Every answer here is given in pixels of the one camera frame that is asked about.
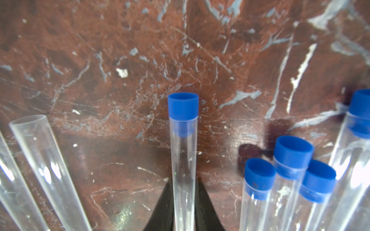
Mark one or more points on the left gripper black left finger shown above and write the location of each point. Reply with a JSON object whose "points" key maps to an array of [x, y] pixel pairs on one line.
{"points": [[162, 218]]}

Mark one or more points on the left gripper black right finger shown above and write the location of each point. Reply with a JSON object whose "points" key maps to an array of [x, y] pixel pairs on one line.
{"points": [[206, 218]]}

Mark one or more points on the test tube with blue stopper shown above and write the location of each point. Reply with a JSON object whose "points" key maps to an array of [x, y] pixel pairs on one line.
{"points": [[317, 186], [291, 159], [350, 159], [38, 143], [259, 177]]}

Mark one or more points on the clear test tube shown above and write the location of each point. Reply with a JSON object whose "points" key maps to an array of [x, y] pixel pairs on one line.
{"points": [[16, 196], [183, 118]]}

